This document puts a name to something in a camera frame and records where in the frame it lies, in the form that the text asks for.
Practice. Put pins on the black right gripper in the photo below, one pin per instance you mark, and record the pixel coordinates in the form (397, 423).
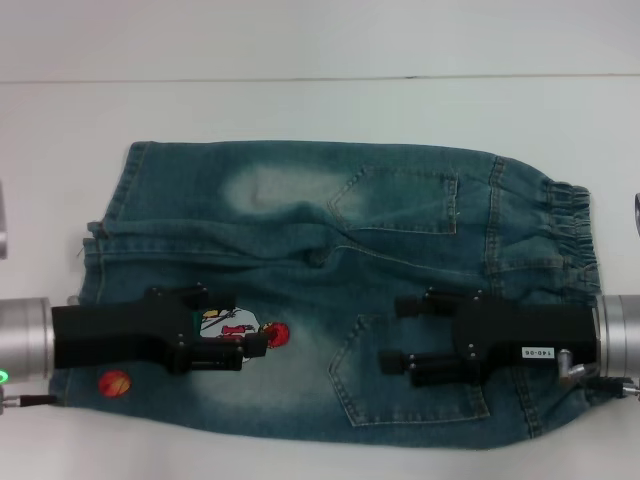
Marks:
(515, 332)

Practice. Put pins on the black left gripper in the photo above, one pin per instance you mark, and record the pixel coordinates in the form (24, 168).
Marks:
(120, 330)

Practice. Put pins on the blue denim shorts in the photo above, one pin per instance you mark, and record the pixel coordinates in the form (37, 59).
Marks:
(300, 225)

